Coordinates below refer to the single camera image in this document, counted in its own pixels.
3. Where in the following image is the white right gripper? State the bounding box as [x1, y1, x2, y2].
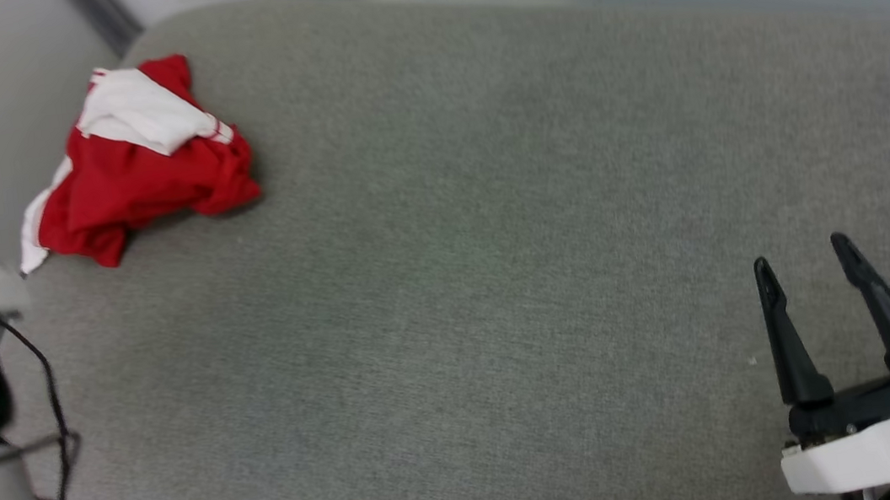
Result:
[750, 226, 890, 500]

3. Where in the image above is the red and white jersey shirt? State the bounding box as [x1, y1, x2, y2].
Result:
[0, 46, 270, 279]

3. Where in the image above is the dark grey baseboard strip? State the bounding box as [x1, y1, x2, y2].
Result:
[65, 0, 148, 66]

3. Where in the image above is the grey fabric sofa cushion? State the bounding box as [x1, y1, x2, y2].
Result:
[0, 0, 890, 500]

